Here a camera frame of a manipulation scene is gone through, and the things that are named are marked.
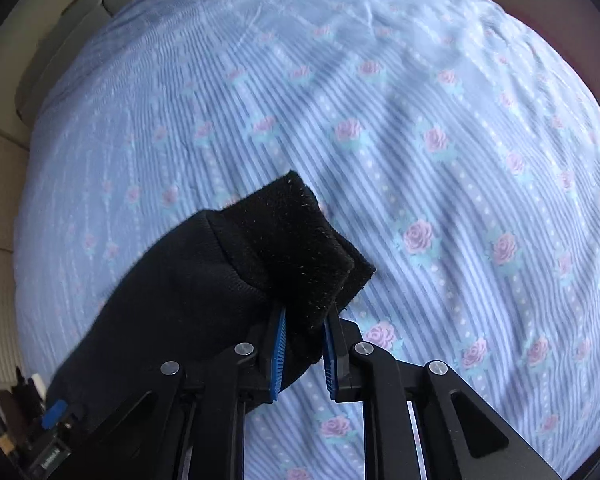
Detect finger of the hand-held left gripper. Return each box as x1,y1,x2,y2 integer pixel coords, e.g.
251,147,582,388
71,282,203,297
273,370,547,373
41,399,79,433

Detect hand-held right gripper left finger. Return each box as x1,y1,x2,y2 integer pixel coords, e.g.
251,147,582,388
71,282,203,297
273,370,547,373
79,305,288,480

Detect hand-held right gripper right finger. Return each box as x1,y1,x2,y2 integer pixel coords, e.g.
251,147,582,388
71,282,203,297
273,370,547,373
323,309,561,480

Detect black pants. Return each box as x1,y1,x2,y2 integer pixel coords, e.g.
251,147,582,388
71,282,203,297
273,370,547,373
45,170,377,417

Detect blue striped floral bed sheet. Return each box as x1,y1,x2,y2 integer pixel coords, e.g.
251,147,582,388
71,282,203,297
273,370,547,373
15,0,600,480

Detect grey upholstered headboard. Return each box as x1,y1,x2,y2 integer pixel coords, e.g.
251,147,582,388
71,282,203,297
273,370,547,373
15,0,191,126

